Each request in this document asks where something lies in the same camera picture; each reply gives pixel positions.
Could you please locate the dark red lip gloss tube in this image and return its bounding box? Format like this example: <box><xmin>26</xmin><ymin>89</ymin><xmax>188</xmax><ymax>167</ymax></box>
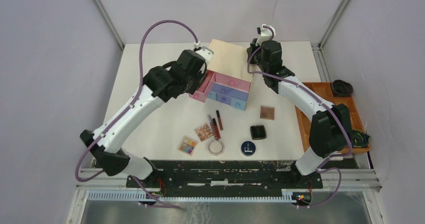
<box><xmin>216</xmin><ymin>110</ymin><xmax>224</xmax><ymax>131</ymax></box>

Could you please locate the round dark blue jar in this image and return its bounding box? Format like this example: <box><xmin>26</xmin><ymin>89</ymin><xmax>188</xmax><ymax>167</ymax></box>
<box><xmin>240</xmin><ymin>141</ymin><xmax>257</xmax><ymax>157</ymax></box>

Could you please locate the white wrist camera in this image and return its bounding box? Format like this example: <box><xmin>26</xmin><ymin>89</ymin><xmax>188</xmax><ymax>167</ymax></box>
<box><xmin>256</xmin><ymin>24</ymin><xmax>275</xmax><ymax>46</ymax></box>
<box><xmin>193</xmin><ymin>42</ymin><xmax>214</xmax><ymax>66</ymax></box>

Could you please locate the brown square blush compact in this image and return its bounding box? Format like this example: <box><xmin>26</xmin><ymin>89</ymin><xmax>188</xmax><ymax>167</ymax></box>
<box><xmin>260</xmin><ymin>106</ymin><xmax>275</xmax><ymax>120</ymax></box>

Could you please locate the pastel wooden drawer chest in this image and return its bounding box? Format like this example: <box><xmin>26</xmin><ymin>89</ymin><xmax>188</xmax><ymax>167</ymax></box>
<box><xmin>207</xmin><ymin>39</ymin><xmax>253</xmax><ymax>111</ymax></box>

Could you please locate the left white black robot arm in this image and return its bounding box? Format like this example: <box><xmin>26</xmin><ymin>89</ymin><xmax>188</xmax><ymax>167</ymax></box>
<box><xmin>80</xmin><ymin>47</ymin><xmax>214</xmax><ymax>187</ymax></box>

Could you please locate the black square compact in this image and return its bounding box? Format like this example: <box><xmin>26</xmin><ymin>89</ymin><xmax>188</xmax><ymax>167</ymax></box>
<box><xmin>250</xmin><ymin>125</ymin><xmax>267</xmax><ymax>140</ymax></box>

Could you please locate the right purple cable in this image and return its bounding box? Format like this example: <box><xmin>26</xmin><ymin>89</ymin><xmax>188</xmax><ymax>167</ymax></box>
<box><xmin>246</xmin><ymin>25</ymin><xmax>353</xmax><ymax>209</ymax></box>

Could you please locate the colourful eyeshadow palette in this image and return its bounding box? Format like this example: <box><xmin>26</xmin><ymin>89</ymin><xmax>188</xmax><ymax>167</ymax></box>
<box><xmin>177</xmin><ymin>136</ymin><xmax>198</xmax><ymax>156</ymax></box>

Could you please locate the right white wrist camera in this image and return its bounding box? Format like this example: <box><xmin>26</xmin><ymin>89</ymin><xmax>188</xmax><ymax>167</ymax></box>
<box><xmin>256</xmin><ymin>24</ymin><xmax>275</xmax><ymax>46</ymax></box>

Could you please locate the green yellow coiled band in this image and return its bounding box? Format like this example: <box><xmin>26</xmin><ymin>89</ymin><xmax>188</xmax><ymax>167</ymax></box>
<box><xmin>351</xmin><ymin>130</ymin><xmax>371</xmax><ymax>148</ymax></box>

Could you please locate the nude eyeshadow palette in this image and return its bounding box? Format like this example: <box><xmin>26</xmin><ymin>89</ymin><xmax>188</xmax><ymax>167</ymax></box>
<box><xmin>194</xmin><ymin>123</ymin><xmax>214</xmax><ymax>142</ymax></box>

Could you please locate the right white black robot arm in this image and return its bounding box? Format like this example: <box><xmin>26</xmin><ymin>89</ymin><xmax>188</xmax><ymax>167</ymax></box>
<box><xmin>247</xmin><ymin>39</ymin><xmax>352</xmax><ymax>188</ymax></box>

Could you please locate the orange wooden compartment tray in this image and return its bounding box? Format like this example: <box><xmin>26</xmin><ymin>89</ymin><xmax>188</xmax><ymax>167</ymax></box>
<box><xmin>295</xmin><ymin>81</ymin><xmax>371</xmax><ymax>154</ymax></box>

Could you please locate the silver red mascara tube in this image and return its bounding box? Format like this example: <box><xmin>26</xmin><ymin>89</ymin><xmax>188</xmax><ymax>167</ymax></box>
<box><xmin>207</xmin><ymin>115</ymin><xmax>216</xmax><ymax>137</ymax></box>

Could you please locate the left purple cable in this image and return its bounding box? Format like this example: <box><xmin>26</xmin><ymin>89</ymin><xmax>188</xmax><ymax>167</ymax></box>
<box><xmin>75</xmin><ymin>20</ymin><xmax>200</xmax><ymax>210</ymax></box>

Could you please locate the purple cable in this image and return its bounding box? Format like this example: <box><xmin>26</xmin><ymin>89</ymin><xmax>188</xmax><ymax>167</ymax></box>
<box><xmin>75</xmin><ymin>20</ymin><xmax>200</xmax><ymax>210</ymax></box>
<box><xmin>246</xmin><ymin>25</ymin><xmax>353</xmax><ymax>209</ymax></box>

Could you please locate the white slotted cable duct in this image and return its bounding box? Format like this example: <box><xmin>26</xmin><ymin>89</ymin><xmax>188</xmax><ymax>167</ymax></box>
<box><xmin>87</xmin><ymin>188</ymin><xmax>313</xmax><ymax>204</ymax></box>

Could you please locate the pink drawer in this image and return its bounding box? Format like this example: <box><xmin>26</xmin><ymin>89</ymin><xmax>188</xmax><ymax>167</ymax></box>
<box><xmin>189</xmin><ymin>71</ymin><xmax>216</xmax><ymax>103</ymax></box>

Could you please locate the black coiled band top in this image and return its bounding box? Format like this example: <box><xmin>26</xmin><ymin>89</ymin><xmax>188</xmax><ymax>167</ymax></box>
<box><xmin>330</xmin><ymin>80</ymin><xmax>353</xmax><ymax>97</ymax></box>

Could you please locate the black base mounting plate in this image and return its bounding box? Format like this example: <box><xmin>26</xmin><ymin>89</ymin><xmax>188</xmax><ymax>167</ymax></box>
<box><xmin>125</xmin><ymin>158</ymin><xmax>359</xmax><ymax>198</ymax></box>

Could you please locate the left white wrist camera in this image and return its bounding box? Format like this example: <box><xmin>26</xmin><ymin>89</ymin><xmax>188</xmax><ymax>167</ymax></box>
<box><xmin>193</xmin><ymin>42</ymin><xmax>214</xmax><ymax>66</ymax></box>

